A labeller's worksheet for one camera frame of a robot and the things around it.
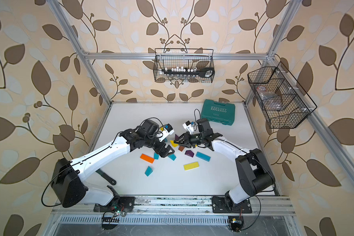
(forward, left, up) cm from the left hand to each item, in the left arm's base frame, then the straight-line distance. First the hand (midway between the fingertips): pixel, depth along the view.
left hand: (169, 146), depth 78 cm
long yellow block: (+2, -1, -1) cm, 3 cm away
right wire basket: (+15, -58, +19) cm, 63 cm away
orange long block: (0, +15, -17) cm, 23 cm away
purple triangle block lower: (+3, -12, -15) cm, 19 cm away
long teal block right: (+2, -20, -16) cm, 26 cm away
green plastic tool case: (+35, -34, -11) cm, 50 cm away
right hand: (+3, -3, -2) cm, 5 cm away
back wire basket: (+50, -7, +18) cm, 54 cm away
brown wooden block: (+7, -6, -15) cm, 18 cm away
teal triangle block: (-8, +13, -16) cm, 22 cm away
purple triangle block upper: (+15, -3, -15) cm, 21 cm away
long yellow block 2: (-4, -12, -18) cm, 22 cm away
